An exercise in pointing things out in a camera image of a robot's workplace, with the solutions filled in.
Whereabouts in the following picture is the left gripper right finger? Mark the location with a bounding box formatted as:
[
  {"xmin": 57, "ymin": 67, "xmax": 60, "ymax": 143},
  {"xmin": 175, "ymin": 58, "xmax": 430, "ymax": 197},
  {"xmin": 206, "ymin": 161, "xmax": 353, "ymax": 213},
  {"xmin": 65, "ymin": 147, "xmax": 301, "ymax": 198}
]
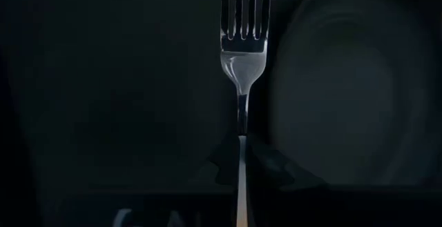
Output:
[{"xmin": 245, "ymin": 135, "xmax": 442, "ymax": 227}]

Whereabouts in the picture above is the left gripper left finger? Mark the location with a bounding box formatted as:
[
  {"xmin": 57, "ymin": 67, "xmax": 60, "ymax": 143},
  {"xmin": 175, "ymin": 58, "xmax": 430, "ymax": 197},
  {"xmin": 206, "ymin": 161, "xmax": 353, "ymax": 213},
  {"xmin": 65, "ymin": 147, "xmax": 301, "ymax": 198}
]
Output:
[{"xmin": 37, "ymin": 132, "xmax": 240, "ymax": 227}]

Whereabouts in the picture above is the silver metal fork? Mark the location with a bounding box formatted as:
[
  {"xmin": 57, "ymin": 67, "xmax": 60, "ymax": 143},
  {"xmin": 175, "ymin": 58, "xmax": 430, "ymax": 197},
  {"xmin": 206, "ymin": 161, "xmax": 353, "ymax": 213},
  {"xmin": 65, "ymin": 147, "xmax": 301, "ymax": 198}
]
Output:
[{"xmin": 220, "ymin": 0, "xmax": 272, "ymax": 227}]

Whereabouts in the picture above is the dark grey round plate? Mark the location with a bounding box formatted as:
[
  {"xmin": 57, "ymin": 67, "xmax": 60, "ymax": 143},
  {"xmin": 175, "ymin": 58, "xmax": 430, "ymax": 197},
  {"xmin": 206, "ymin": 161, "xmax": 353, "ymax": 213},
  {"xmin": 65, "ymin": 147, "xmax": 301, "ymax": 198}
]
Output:
[{"xmin": 268, "ymin": 0, "xmax": 442, "ymax": 188}]

